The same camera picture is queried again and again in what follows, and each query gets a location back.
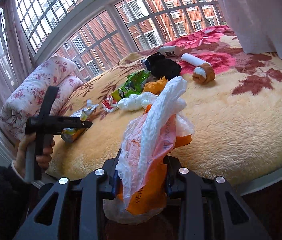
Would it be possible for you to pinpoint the orange white plastic bag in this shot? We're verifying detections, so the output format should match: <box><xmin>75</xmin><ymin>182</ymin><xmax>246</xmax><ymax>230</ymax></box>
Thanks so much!
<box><xmin>103</xmin><ymin>76</ymin><xmax>194</xmax><ymax>224</ymax></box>

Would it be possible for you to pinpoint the window frame with bars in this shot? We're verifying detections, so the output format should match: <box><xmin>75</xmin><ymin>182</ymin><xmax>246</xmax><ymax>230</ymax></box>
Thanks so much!
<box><xmin>15</xmin><ymin>0</ymin><xmax>226</xmax><ymax>80</ymax></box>

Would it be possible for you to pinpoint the red white small wrapper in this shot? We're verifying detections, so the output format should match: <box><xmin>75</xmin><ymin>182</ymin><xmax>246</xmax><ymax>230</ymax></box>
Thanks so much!
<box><xmin>101</xmin><ymin>96</ymin><xmax>117</xmax><ymax>113</ymax></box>

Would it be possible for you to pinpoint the crumpled white plastic bag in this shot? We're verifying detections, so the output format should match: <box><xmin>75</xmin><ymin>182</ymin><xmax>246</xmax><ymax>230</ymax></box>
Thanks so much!
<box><xmin>117</xmin><ymin>92</ymin><xmax>158</xmax><ymax>111</ymax></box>

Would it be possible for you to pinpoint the yellow snack wrapper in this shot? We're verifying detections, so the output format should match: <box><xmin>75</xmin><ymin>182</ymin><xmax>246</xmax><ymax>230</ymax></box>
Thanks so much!
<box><xmin>61</xmin><ymin>100</ymin><xmax>99</xmax><ymax>143</ymax></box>

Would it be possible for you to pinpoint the folded floral white quilt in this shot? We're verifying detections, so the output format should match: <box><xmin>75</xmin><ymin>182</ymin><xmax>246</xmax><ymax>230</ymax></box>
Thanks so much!
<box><xmin>0</xmin><ymin>56</ymin><xmax>83</xmax><ymax>140</ymax></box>

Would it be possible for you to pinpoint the brown white plush toy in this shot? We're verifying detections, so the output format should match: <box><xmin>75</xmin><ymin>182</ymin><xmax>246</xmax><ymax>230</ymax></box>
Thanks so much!
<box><xmin>193</xmin><ymin>63</ymin><xmax>215</xmax><ymax>85</ymax></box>

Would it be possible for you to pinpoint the left dark sleeve forearm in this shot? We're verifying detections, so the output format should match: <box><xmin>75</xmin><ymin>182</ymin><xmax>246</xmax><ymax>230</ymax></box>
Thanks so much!
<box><xmin>0</xmin><ymin>165</ymin><xmax>38</xmax><ymax>239</ymax></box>

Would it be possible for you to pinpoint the white bottle with label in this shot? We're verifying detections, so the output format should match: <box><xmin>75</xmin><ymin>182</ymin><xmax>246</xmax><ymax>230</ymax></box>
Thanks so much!
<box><xmin>158</xmin><ymin>46</ymin><xmax>181</xmax><ymax>57</ymax></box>

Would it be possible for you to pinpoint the floral beige bed blanket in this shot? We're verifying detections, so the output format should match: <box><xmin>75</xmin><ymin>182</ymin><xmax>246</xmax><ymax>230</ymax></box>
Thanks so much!
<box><xmin>47</xmin><ymin>26</ymin><xmax>282</xmax><ymax>185</ymax></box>

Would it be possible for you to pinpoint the green snack bag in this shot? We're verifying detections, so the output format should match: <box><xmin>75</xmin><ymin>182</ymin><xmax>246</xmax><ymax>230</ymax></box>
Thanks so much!
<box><xmin>111</xmin><ymin>70</ymin><xmax>151</xmax><ymax>102</ymax></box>

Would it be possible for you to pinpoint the pink sheer curtain left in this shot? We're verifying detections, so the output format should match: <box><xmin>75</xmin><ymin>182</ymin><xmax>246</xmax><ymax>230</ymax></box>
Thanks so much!
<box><xmin>0</xmin><ymin>0</ymin><xmax>34</xmax><ymax>112</ymax></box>

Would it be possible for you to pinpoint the pink sheer curtain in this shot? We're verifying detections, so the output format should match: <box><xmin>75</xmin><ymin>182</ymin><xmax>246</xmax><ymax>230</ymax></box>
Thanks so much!
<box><xmin>0</xmin><ymin>0</ymin><xmax>34</xmax><ymax>112</ymax></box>
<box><xmin>217</xmin><ymin>0</ymin><xmax>282</xmax><ymax>59</ymax></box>

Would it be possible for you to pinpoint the black fuzzy cloth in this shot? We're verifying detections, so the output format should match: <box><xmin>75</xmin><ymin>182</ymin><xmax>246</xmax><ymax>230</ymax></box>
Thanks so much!
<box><xmin>147</xmin><ymin>52</ymin><xmax>182</xmax><ymax>81</ymax></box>

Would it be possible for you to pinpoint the white paper roll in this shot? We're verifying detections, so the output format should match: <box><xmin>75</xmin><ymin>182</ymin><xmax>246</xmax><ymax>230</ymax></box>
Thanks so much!
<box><xmin>181</xmin><ymin>53</ymin><xmax>211</xmax><ymax>67</ymax></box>

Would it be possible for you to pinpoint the pink sheer curtain right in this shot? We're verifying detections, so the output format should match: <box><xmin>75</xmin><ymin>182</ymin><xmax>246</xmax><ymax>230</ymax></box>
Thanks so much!
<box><xmin>217</xmin><ymin>0</ymin><xmax>282</xmax><ymax>59</ymax></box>

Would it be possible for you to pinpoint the left hand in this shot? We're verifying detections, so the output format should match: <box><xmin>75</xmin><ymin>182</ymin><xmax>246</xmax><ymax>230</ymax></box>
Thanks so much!
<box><xmin>11</xmin><ymin>133</ymin><xmax>55</xmax><ymax>180</ymax></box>

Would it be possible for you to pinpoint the orange toy dinosaur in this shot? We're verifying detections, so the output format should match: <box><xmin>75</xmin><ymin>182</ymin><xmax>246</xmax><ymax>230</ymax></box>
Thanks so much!
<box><xmin>143</xmin><ymin>76</ymin><xmax>168</xmax><ymax>95</ymax></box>

